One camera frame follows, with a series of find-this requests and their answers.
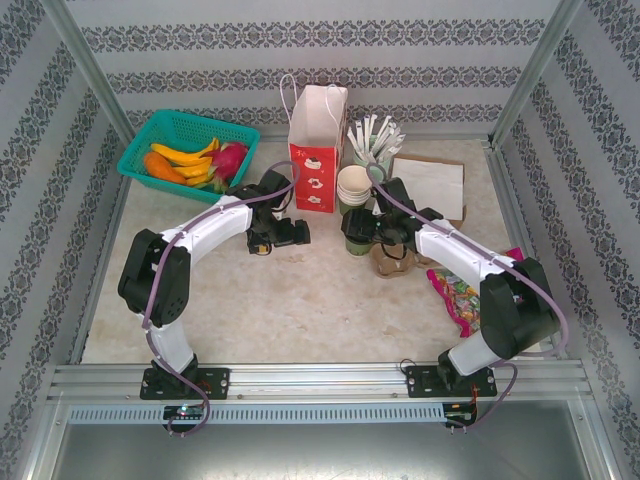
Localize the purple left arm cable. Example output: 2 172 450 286
142 160 302 440

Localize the orange toy mango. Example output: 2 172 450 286
143 151 187 185

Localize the colourful candy bag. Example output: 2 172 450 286
425 248 524 339

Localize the pink toy dragon fruit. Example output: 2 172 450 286
202 141 250 195

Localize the yellow toy banana bunch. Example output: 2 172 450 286
150 137 221 189

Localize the grey metal panel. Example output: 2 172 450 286
49 399 609 480

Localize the brown cardboard napkin box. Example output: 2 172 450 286
389 153 469 232

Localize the slotted grey cable duct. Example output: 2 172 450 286
67 402 446 425

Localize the aluminium side rail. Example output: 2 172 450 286
482 139 569 361
69 144 132 366

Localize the aluminium frame post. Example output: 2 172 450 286
488 0 585 149
39 0 136 146

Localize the white paper napkin stack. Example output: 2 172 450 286
392 157 465 221

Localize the long aluminium base rail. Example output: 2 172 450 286
47 362 594 401

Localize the pale green mug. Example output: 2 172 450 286
352 149 394 179

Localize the teal plastic basket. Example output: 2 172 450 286
116 109 262 206

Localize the thin black camera cable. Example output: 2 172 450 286
272 192 295 221

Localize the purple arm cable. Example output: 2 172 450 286
365 162 571 434
142 160 302 440

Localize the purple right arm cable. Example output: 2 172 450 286
365 162 571 434

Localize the brown cardboard cup holder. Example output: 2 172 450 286
368 243 437 279

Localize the small controller circuit board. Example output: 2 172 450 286
163 404 206 420
443 402 479 426

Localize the green paper cup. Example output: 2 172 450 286
344 234 375 259

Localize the red and white paper bag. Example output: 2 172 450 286
279 73 350 214

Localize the stack of paper cups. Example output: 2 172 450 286
336 165 374 217

